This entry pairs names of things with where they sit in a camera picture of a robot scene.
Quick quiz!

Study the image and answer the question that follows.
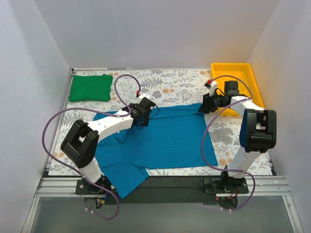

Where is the blue t shirt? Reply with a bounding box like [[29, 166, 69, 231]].
[[95, 103, 218, 199]]

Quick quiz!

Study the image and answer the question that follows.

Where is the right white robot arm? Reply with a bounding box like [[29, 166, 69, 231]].
[[198, 79, 276, 194]]

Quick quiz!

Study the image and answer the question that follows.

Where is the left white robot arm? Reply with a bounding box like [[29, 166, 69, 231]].
[[60, 95, 157, 194]]

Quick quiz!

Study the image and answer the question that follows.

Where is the yellow plastic bin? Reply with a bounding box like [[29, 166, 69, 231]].
[[211, 63, 264, 116]]

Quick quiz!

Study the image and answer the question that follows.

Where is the floral table mat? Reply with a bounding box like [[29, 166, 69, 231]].
[[47, 69, 272, 176]]

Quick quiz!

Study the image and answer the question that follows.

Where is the folded green t shirt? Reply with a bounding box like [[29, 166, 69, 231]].
[[69, 74, 113, 102]]

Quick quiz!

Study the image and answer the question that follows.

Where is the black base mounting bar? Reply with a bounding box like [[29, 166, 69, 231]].
[[75, 175, 250, 206]]

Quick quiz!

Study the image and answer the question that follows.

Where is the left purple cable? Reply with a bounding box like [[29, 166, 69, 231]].
[[41, 74, 141, 220]]

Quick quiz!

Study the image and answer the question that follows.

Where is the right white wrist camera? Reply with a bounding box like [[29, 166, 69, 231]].
[[204, 80, 218, 96]]

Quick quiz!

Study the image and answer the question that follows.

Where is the aluminium frame rail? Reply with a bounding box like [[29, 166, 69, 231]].
[[35, 176, 292, 197]]

